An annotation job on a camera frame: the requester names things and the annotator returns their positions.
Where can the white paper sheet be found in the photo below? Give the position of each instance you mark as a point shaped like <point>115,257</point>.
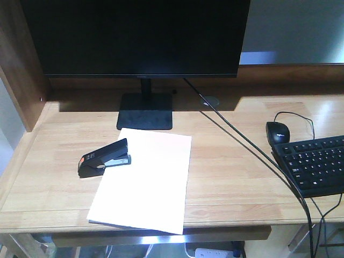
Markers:
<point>150,192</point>

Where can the black stapler with orange tab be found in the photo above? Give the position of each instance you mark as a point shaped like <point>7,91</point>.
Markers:
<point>94,163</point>

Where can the wooden desk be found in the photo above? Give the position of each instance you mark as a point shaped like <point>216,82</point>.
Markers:
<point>230,190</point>

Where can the black computer monitor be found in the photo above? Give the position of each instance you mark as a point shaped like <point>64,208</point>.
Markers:
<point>138,39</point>

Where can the black computer mouse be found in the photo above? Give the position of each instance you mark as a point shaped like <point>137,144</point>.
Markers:
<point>277,133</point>

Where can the white power strip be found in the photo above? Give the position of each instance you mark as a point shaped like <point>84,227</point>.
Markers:
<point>200,252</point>

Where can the black keyboard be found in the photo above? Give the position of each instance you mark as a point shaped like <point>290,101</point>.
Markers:
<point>315,166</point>

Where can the grey desk cable grommet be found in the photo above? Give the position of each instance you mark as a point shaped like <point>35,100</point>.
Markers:
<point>210,100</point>

